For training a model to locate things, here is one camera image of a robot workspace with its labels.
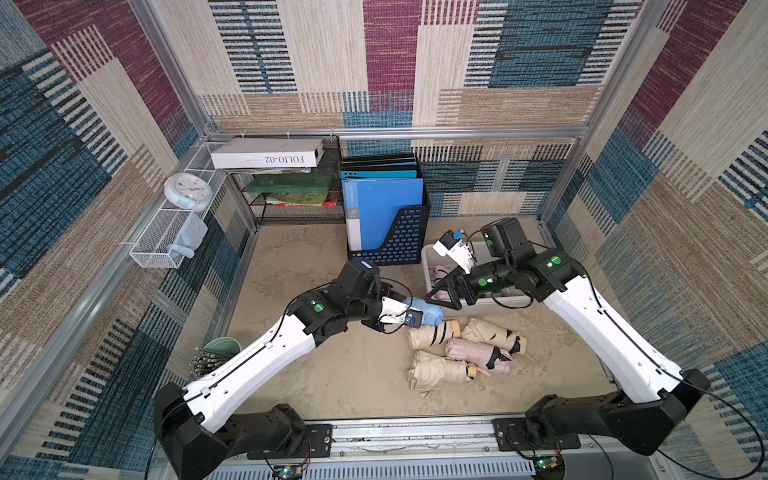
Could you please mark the black mesh file holder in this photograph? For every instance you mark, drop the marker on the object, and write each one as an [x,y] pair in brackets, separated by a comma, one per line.
[405,238]

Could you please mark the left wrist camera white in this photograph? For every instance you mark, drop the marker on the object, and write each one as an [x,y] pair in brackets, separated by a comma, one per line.
[395,312]

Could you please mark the white folio box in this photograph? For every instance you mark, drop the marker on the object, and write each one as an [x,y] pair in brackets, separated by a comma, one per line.
[253,153]

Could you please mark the white round clock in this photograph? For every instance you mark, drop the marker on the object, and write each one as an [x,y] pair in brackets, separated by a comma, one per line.
[188,192]

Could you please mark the red book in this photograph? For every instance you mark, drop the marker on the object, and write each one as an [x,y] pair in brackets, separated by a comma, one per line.
[297,199]

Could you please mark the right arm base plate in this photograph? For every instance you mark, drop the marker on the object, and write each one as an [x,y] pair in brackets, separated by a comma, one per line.
[518,433]

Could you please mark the grey plastic storage box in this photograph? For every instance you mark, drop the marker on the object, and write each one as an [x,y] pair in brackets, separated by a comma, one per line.
[487,290]

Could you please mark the blue umbrella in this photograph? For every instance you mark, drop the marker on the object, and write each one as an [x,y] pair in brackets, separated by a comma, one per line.
[426,315]

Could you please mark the light blue cloth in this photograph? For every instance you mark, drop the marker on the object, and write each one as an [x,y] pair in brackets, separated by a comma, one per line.
[189,237]

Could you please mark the beige umbrella front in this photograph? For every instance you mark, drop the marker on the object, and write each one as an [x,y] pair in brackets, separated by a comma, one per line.
[429,372]

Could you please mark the beige umbrella right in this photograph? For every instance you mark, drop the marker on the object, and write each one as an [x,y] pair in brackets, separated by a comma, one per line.
[481,331]

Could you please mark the white wire basket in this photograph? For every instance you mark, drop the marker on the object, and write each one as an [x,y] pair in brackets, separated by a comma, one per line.
[149,250]

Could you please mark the beige umbrella black stripes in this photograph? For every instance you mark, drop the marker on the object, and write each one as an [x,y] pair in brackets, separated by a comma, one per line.
[429,336]

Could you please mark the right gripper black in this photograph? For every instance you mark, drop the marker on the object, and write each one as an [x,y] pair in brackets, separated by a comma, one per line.
[453,288]

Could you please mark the teal file folder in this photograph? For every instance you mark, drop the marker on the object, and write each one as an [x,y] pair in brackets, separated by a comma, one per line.
[378,174]

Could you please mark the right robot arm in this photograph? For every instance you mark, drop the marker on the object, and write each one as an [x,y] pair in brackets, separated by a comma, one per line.
[654,395]

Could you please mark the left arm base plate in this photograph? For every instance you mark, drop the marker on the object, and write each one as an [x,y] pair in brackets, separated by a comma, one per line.
[315,442]

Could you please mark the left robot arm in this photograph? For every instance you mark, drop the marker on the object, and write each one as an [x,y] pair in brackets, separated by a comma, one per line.
[198,426]

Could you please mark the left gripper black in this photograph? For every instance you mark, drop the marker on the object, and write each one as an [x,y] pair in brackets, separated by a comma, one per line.
[382,288]

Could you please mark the pale pink small umbrella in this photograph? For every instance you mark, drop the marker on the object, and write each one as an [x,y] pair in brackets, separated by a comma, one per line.
[436,275]

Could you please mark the black wire shelf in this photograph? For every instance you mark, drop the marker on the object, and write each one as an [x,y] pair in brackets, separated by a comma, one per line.
[272,215]

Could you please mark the mint green pen cup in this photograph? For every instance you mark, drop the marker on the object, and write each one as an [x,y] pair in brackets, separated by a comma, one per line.
[213,355]

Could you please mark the blue clip file folder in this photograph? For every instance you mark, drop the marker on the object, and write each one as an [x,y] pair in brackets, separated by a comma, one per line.
[371,206]

